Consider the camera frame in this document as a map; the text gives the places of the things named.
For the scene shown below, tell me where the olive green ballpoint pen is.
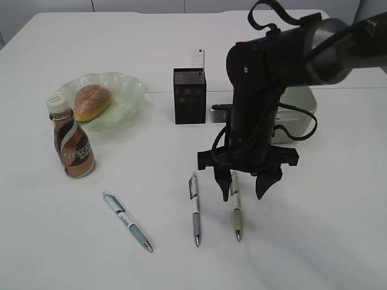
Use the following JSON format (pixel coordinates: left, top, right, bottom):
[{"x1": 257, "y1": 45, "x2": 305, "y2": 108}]
[{"x1": 229, "y1": 171, "x2": 243, "y2": 242}]

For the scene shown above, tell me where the green plastic woven basket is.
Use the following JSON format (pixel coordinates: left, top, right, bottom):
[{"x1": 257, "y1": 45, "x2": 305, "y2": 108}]
[{"x1": 271, "y1": 86, "x2": 317, "y2": 144}]

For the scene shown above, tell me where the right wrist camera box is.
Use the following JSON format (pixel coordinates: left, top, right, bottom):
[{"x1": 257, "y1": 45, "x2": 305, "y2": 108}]
[{"x1": 210, "y1": 104, "x2": 233, "y2": 123}]

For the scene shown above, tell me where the brown Nescafe coffee bottle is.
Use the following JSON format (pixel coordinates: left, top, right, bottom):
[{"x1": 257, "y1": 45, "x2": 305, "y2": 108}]
[{"x1": 46, "y1": 94, "x2": 96, "y2": 178}]

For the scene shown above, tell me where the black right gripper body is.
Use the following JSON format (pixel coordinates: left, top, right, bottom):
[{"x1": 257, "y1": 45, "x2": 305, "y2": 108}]
[{"x1": 197, "y1": 90, "x2": 299, "y2": 175}]

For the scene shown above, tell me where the sugared bread roll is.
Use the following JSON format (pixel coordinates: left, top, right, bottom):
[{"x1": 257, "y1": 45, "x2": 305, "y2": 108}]
[{"x1": 73, "y1": 85, "x2": 112, "y2": 122}]

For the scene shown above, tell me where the clear plastic ruler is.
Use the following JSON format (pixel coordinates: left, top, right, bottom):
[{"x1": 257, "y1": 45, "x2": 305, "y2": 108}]
[{"x1": 191, "y1": 48, "x2": 205, "y2": 68}]

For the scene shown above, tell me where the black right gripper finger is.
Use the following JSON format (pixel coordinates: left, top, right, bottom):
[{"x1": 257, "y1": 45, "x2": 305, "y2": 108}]
[
  {"x1": 255, "y1": 166, "x2": 282, "y2": 199},
  {"x1": 214, "y1": 167, "x2": 232, "y2": 202}
]

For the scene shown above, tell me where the blue grey ballpoint pen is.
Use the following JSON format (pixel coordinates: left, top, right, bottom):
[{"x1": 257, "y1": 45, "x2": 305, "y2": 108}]
[{"x1": 102, "y1": 191, "x2": 154, "y2": 253}]

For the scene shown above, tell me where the black mesh pen holder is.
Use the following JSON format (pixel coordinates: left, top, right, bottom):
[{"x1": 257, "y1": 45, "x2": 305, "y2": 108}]
[{"x1": 173, "y1": 68, "x2": 207, "y2": 124}]

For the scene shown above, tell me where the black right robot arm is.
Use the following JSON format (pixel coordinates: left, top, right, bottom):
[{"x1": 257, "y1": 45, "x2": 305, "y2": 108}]
[{"x1": 198, "y1": 12, "x2": 386, "y2": 200}]

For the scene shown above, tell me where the green wavy glass plate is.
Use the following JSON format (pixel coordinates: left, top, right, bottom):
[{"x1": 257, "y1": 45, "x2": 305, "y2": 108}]
[{"x1": 56, "y1": 72, "x2": 148, "y2": 132}]

